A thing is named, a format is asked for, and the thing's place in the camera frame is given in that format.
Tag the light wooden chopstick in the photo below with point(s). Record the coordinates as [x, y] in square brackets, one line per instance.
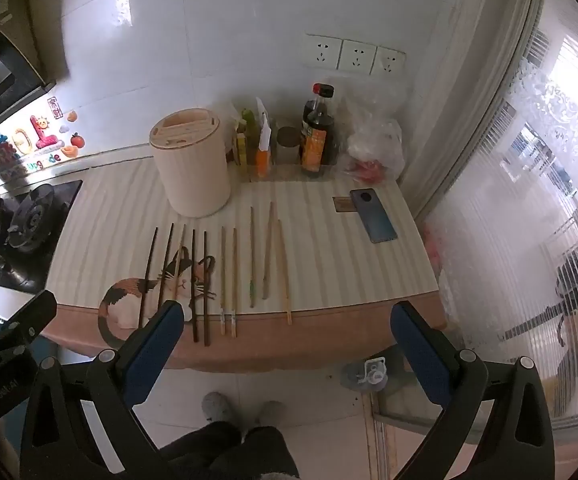
[179, 260]
[284, 275]
[234, 280]

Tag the yellow green seasoning box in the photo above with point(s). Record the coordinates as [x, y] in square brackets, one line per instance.
[243, 147]

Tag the range hood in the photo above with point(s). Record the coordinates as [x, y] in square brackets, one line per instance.
[4, 75]

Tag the striped cat print tablecloth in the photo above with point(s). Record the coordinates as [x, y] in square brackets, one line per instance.
[329, 270]

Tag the black gas stove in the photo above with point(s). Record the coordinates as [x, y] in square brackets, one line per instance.
[34, 225]

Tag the person's legs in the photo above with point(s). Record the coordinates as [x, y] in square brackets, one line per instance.
[229, 452]

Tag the grey slipper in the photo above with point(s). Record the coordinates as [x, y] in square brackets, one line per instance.
[218, 406]

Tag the clear plastic bag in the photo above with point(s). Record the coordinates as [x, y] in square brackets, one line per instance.
[374, 140]

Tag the small brown card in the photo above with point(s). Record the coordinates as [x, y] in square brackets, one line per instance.
[343, 204]

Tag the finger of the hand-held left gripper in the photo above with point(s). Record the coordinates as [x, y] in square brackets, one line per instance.
[39, 307]

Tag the beige round chopstick holder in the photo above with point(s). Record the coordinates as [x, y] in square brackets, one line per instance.
[191, 160]

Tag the white wall socket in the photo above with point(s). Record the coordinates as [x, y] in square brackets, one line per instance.
[388, 61]
[323, 51]
[356, 56]

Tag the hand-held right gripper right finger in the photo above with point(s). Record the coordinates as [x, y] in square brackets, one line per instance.
[419, 350]

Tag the dark soy sauce bottle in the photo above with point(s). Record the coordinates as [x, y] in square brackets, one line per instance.
[319, 140]

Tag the orange seasoning packet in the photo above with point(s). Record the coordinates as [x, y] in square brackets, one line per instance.
[262, 157]

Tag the dark smartphone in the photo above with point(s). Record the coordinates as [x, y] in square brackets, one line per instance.
[374, 217]

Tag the white lace curtain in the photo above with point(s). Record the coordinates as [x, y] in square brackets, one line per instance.
[564, 120]

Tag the colourful wall stickers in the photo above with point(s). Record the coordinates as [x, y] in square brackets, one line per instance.
[39, 132]

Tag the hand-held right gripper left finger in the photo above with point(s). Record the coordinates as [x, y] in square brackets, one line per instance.
[156, 345]

